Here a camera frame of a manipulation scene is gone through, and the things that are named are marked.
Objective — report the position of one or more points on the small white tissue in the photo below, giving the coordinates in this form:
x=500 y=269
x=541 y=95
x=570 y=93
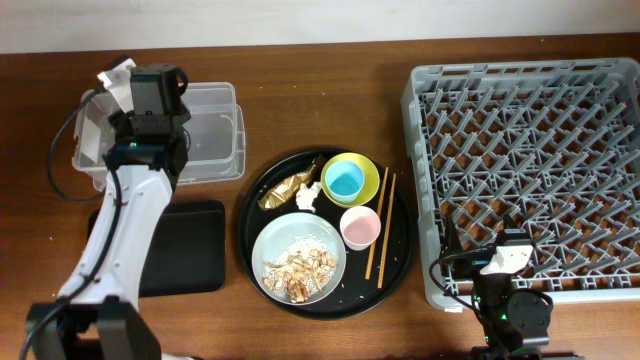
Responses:
x=306 y=195

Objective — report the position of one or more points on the grey dishwasher rack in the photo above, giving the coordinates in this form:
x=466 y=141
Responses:
x=552 y=144

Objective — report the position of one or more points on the black rectangular tray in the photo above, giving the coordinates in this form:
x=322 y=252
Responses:
x=175 y=251

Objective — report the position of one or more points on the large white tissue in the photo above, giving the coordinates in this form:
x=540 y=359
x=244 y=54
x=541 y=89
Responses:
x=116 y=80

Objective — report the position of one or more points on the blue cup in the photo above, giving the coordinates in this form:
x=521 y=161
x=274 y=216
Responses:
x=344 y=180

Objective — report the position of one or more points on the food scraps and rice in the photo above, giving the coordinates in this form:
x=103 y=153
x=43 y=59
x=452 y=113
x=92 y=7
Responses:
x=303 y=269

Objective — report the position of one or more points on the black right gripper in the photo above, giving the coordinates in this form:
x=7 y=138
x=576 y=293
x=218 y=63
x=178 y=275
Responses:
x=453 y=252

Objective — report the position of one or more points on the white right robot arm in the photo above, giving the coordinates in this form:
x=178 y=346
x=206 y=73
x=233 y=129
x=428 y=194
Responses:
x=515 y=321

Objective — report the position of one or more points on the gold coffee sachet wrapper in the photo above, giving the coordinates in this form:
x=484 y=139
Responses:
x=285 y=190

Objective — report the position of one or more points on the round black serving tray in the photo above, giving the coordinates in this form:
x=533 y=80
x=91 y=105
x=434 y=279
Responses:
x=354 y=294

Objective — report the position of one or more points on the yellow bowl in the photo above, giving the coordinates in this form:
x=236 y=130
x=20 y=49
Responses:
x=371 y=173

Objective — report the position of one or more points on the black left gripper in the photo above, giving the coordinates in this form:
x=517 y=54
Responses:
x=125 y=124

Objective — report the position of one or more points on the clear plastic bin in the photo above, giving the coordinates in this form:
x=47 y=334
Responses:
x=215 y=135

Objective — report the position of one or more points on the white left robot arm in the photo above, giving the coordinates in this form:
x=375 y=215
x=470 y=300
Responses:
x=96 y=314

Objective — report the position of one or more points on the pink cup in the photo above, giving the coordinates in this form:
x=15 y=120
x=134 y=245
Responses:
x=357 y=227

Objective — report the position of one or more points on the grey plate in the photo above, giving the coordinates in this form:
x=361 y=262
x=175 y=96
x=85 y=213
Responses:
x=282 y=232

